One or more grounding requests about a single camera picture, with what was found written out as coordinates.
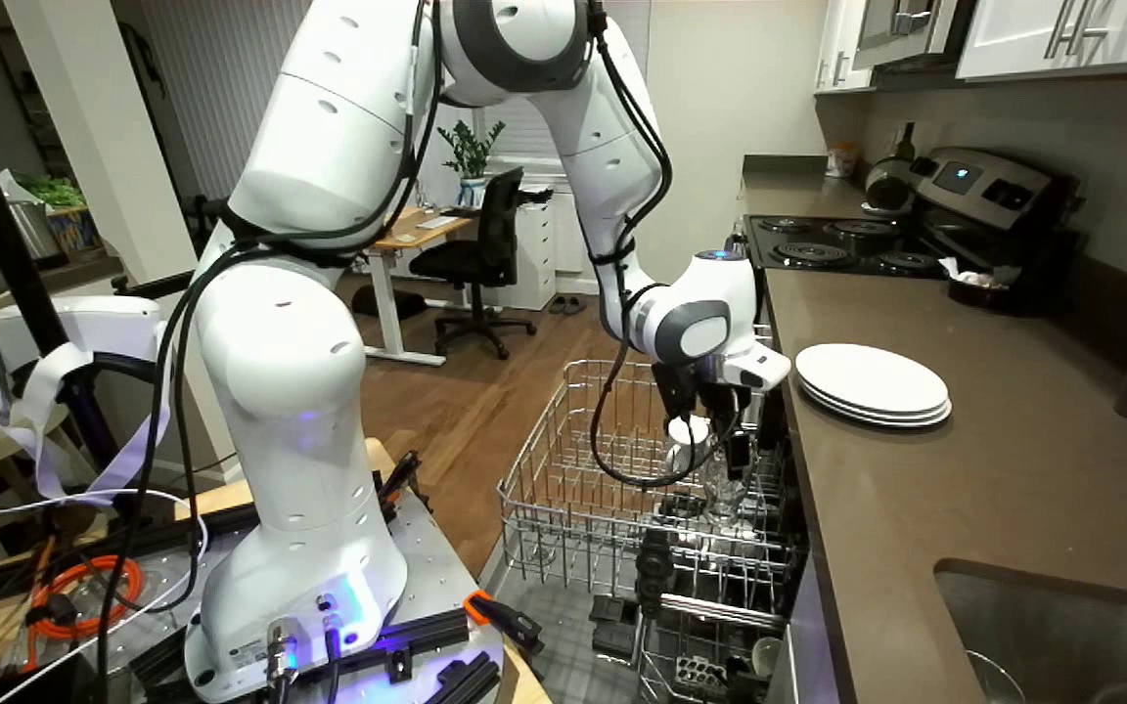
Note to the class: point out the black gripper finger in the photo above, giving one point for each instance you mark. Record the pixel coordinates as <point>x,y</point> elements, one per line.
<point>700,424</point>
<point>739,455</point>

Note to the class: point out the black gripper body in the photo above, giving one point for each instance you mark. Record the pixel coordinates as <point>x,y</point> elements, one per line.
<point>717,386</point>

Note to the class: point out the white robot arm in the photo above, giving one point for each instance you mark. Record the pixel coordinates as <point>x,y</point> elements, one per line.
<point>327,178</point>

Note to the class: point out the stack of white plates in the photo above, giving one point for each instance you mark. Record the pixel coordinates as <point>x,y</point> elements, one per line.
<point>875,386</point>

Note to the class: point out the black office chair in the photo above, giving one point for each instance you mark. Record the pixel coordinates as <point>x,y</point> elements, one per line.
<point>478,265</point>

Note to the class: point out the black stove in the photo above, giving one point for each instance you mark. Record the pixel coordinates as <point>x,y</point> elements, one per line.
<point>984,219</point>

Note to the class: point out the potted green plant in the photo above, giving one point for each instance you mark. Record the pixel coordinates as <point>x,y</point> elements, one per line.
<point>469,162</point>

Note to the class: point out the wooden desk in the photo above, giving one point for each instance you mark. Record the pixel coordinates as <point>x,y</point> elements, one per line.
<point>391,279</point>

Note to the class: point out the stainless kitchen sink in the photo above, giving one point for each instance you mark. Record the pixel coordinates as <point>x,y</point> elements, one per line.
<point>1040,638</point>

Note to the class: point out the white upper cabinets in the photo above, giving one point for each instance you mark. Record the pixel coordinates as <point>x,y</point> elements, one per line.
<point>901,45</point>

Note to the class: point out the wire dishwasher rack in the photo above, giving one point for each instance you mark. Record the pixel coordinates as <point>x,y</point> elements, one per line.
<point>633,545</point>

